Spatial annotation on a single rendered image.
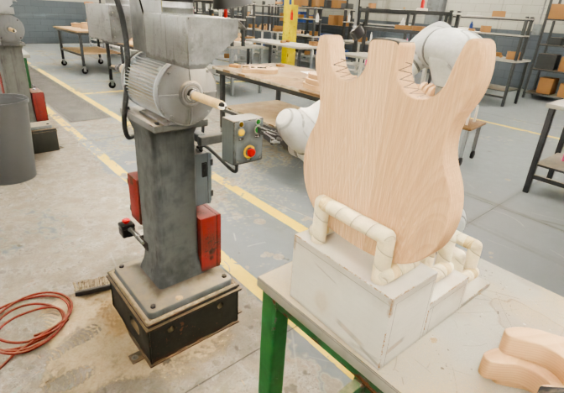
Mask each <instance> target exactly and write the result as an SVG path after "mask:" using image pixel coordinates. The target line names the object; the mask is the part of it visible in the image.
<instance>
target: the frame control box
mask: <svg viewBox="0 0 564 393"><path fill-rule="evenodd" d="M257 118H259V119H260V120H261V123H260V125H257V124H256V123H255V121H256V119H257ZM240 121H243V122H244V126H243V127H242V128H239V127H238V123H239V122H240ZM258 126H261V127H263V126H264V118H262V117H260V116H258V115H255V114H252V113H245V114H239V115H232V116H226V117H222V157H220V156H219V155H218V154H217V153H216V152H215V151H214V150H213V149H212V148H211V147H209V146H208V145H205V146H200V148H199V150H197V151H196V152H197V153H202V151H203V147H204V148H206V149H208V150H209V151H210V152H211V153H212V154H213V155H215V156H216V157H217V158H218V159H219V160H220V161H221V162H222V163H223V164H224V165H225V166H226V167H227V168H228V169H229V170H230V171H231V172H232V173H237V172H238V165H241V164H245V163H248V162H252V161H255V160H261V159H262V148H263V135H261V134H258V133H256V131H255V129H256V128H257V127H258ZM240 129H243V130H244V135H243V136H240V135H239V134H238V132H239V130H240ZM249 149H255V151H256V153H255V156H254V157H249V156H248V150H249ZM225 161H226V162H227V163H229V164H231V165H234V166H235V170H234V169H233V168H232V167H231V166H230V165H229V164H227V163H226V162H225Z"/></svg>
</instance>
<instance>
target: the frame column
mask: <svg viewBox="0 0 564 393"><path fill-rule="evenodd" d="M128 120H129V122H130V123H131V125H132V127H133V132H134V142H135V151H136V160H137V169H138V186H139V195H140V205H141V213H142V223H143V231H144V240H145V241H146V242H147V243H148V247H149V251H147V250H146V249H145V251H144V258H143V260H142V263H141V265H140V267H141V269H142V270H143V271H144V272H145V273H146V275H147V276H148V277H149V278H150V279H151V280H152V281H153V282H154V283H155V285H156V286H157V287H158V288H159V289H164V288H167V287H169V286H172V285H175V284H177V283H180V282H182V281H184V280H187V279H190V278H191V277H194V276H196V275H199V274H202V273H204V272H205V271H201V264H200V260H199V256H198V244H197V218H196V168H195V141H194V132H195V130H196V128H188V129H182V130H176V131H171V132H165V133H160V134H154V133H152V132H150V131H149V130H147V129H146V128H144V127H142V126H140V125H139V124H137V123H135V122H134V121H132V120H130V119H128Z"/></svg>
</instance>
